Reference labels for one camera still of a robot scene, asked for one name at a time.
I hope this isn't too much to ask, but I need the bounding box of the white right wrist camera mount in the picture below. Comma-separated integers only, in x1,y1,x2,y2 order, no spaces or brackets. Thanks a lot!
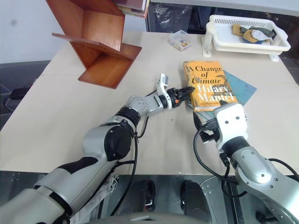
213,103,249,150

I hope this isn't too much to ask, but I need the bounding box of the wooden zigzag bookshelf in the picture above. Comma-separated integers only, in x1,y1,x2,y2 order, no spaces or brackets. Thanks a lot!
45,0,150,90

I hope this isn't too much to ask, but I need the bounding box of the clear plastic parts box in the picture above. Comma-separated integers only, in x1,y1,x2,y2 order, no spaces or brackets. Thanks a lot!
168,29,193,52

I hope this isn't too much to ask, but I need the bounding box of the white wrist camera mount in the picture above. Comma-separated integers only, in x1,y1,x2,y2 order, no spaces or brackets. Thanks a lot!
213,103,249,150
156,73,174,109

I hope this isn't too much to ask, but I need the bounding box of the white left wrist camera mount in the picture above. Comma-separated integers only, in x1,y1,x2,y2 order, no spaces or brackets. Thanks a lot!
156,73,174,109

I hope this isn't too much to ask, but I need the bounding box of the dark green cloth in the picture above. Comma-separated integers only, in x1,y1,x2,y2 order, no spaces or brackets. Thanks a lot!
240,26,278,38

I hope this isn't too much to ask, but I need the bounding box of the black power adapter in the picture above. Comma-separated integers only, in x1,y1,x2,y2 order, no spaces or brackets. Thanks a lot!
9,84,32,101

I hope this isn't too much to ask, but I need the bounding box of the white plastic basket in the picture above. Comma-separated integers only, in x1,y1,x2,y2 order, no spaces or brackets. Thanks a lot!
201,14,292,62

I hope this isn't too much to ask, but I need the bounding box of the mustard yellow cloth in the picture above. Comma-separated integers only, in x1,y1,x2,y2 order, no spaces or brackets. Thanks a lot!
231,23,245,36

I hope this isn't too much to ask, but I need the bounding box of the dark cabinet with white top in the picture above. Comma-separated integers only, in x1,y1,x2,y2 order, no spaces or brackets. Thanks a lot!
144,0,299,51

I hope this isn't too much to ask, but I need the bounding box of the yellow hardcover book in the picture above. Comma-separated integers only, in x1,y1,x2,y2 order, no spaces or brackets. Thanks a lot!
183,60,239,112

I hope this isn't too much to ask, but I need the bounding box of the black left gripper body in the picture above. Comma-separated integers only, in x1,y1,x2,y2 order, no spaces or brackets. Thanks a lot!
167,88,182,108

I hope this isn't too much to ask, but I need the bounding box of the yellow blue white cloth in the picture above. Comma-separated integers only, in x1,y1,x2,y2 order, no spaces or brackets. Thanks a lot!
242,29,274,46

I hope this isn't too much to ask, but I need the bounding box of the blue book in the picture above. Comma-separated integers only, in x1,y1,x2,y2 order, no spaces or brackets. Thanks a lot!
186,70,258,122

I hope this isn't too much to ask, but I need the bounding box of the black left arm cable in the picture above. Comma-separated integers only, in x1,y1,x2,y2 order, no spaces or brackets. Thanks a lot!
109,90,162,217

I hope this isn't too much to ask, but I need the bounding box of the colourful shelved book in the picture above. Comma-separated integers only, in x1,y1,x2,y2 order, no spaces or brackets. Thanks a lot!
117,5,149,19

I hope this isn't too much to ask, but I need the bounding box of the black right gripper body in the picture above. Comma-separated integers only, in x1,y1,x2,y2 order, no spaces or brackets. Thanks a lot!
192,111,220,143

